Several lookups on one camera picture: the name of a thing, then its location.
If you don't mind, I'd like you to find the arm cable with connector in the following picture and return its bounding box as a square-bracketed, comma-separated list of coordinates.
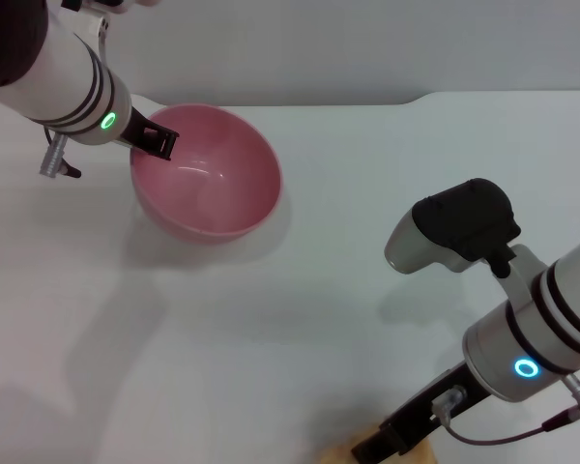
[431, 370, 580, 445]
[39, 124, 84, 181]

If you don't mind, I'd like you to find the right arm cable with connector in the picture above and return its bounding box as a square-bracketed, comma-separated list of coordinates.
[431, 370, 580, 445]

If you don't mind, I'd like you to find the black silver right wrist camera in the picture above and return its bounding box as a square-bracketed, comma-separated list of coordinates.
[383, 178, 523, 276]

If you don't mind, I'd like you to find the silver right camera bracket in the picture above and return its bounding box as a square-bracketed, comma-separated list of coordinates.
[487, 243, 548, 311]

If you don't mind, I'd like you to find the silver camera bracket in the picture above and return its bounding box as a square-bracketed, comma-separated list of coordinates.
[487, 243, 548, 311]
[60, 2, 111, 67]

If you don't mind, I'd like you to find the long golden bread loaf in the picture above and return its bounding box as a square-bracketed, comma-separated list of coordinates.
[317, 422, 439, 464]

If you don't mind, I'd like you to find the pink plastic bowl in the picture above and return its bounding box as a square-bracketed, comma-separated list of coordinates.
[129, 102, 284, 246]

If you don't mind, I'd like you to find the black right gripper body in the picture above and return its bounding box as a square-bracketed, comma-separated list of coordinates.
[380, 361, 489, 449]

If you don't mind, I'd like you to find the left arm cable with connector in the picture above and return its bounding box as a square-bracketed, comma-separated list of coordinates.
[39, 124, 84, 181]

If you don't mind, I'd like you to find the silver left camera bracket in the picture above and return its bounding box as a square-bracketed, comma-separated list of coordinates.
[60, 2, 111, 67]

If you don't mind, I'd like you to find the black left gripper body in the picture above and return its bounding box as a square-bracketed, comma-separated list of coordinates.
[118, 106, 156, 152]

